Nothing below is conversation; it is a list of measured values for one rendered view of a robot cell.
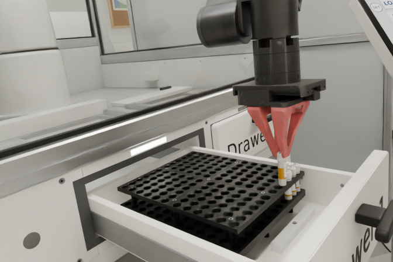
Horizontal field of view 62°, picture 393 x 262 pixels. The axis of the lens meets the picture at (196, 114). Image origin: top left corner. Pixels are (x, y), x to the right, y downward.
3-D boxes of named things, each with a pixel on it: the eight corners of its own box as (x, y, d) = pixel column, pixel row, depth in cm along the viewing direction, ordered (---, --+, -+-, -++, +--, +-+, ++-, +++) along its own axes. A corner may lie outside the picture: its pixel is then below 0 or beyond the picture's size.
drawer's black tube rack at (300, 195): (306, 210, 49) (304, 171, 48) (241, 280, 37) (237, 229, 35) (196, 181, 64) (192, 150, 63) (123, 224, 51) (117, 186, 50)
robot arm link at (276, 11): (288, -19, 36) (303, -13, 40) (232, -7, 40) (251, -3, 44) (290, 45, 37) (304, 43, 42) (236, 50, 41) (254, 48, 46)
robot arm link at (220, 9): (288, -74, 39) (305, -22, 45) (205, -49, 45) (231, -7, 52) (271, 10, 35) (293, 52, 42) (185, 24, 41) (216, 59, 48)
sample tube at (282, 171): (280, 181, 45) (279, 150, 44) (288, 183, 45) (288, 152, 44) (276, 185, 45) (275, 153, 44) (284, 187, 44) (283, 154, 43)
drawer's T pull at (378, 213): (403, 210, 36) (403, 199, 35) (388, 247, 30) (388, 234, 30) (367, 203, 38) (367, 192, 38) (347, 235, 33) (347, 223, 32)
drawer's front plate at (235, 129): (283, 136, 91) (281, 97, 89) (222, 174, 70) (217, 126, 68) (278, 135, 92) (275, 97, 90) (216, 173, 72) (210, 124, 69)
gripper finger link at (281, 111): (289, 168, 39) (285, 90, 38) (240, 159, 44) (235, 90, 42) (313, 152, 44) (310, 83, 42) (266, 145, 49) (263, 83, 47)
